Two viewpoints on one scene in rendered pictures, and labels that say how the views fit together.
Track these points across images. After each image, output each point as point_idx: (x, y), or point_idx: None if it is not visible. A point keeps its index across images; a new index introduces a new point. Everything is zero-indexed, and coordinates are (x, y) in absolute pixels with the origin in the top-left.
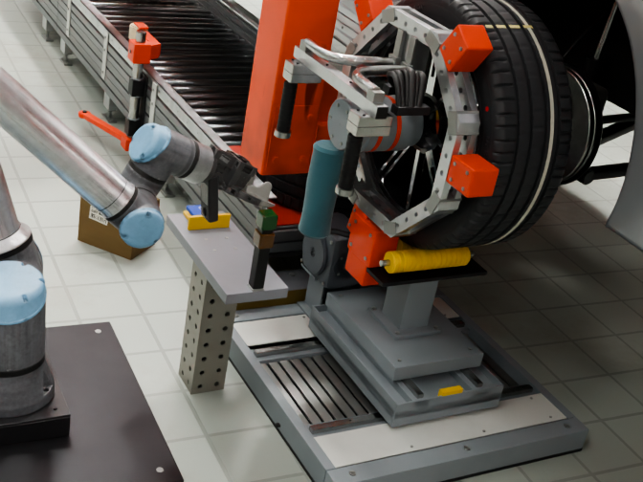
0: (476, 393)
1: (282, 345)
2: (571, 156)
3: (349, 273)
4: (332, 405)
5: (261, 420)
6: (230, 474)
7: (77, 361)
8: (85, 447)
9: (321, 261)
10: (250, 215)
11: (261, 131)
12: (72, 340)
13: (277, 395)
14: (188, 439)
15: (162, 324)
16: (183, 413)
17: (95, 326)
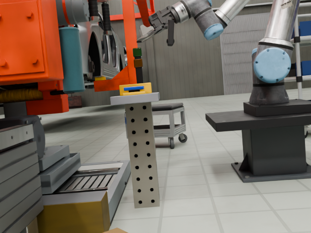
0: None
1: (84, 189)
2: None
3: (65, 111)
4: (91, 179)
5: (128, 191)
6: (164, 178)
7: (237, 117)
8: (238, 112)
9: (44, 137)
10: (27, 159)
11: (57, 40)
12: (239, 119)
13: (120, 174)
14: (176, 186)
15: (146, 232)
16: (171, 193)
17: (225, 121)
